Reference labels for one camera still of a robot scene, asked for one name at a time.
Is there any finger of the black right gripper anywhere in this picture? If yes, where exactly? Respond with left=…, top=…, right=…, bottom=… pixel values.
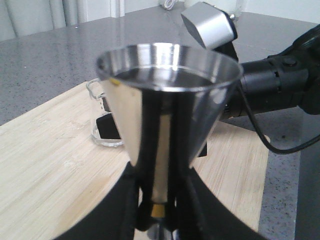
left=96, top=113, right=121, bottom=140

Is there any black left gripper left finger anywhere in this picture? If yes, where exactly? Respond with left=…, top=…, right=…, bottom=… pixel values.
left=56, top=163, right=139, bottom=240

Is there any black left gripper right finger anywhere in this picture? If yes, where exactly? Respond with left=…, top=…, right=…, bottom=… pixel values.
left=176, top=168, right=265, bottom=240

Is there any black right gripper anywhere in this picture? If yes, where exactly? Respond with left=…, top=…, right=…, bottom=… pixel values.
left=214, top=41, right=308, bottom=121

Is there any clear glass beaker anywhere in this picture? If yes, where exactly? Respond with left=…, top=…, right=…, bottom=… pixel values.
left=86, top=78, right=123, bottom=147

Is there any steel double jigger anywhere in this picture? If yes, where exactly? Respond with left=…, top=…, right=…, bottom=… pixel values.
left=96, top=42, right=243, bottom=230

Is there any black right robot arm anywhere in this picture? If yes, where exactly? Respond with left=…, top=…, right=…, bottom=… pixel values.
left=96, top=27, right=320, bottom=119

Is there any light wooden cutting board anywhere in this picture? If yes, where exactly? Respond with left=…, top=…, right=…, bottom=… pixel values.
left=0, top=83, right=268, bottom=240

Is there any grey curtain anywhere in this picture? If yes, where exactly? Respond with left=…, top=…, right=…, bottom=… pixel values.
left=0, top=0, right=161, bottom=42

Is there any black camera cable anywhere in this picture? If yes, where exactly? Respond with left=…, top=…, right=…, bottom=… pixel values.
left=237, top=82, right=320, bottom=155

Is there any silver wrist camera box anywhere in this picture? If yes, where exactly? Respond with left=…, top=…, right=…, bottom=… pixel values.
left=181, top=1, right=238, bottom=49

